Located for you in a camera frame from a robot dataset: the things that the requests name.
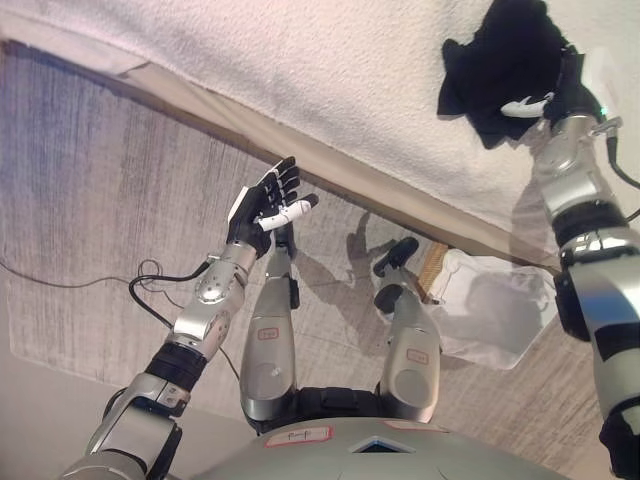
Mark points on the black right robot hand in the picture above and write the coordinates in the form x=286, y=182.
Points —
x=572, y=95

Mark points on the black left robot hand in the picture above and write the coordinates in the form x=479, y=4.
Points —
x=250, y=215

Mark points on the black clothes bundle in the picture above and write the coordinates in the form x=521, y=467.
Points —
x=505, y=55

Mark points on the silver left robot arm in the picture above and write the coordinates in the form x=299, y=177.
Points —
x=200, y=320

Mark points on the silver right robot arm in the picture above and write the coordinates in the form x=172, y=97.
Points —
x=595, y=290

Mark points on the basket with white liner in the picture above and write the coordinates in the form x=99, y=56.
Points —
x=480, y=320

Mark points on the silver left robot leg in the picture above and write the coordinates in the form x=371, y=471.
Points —
x=267, y=350

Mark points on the silver robot leg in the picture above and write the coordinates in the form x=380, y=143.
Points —
x=412, y=350
x=267, y=350

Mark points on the grey carpet rug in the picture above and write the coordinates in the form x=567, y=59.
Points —
x=100, y=225

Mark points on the silver right robot leg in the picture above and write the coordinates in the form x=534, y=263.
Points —
x=412, y=350

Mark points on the grey robot torso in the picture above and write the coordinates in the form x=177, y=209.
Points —
x=350, y=460

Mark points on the brown bed frame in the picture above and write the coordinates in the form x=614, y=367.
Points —
x=150, y=102

